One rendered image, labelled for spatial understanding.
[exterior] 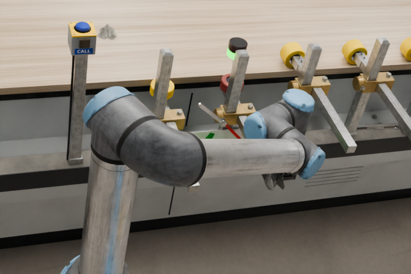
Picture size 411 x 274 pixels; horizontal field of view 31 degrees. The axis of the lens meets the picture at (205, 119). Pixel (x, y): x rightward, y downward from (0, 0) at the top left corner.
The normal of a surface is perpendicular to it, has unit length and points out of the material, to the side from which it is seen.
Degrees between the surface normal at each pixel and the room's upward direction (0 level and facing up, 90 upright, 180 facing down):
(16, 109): 90
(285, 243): 0
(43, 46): 0
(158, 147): 43
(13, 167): 0
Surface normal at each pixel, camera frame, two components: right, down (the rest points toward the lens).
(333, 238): 0.16, -0.74
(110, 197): 0.01, 0.65
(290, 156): 0.80, 0.01
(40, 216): 0.29, 0.66
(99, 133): -0.74, 0.33
